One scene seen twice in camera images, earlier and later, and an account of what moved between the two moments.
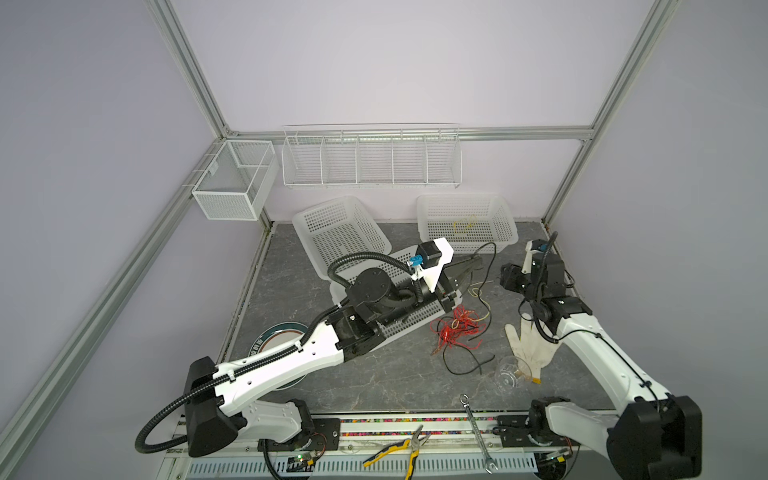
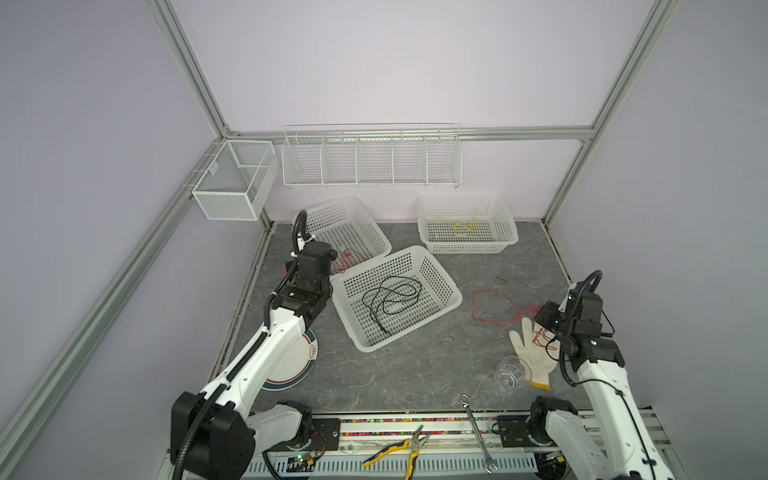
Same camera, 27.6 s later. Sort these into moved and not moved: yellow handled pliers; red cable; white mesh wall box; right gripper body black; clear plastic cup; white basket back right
Moved: red cable; right gripper body black
Not moved: white basket back right; white mesh wall box; yellow handled pliers; clear plastic cup
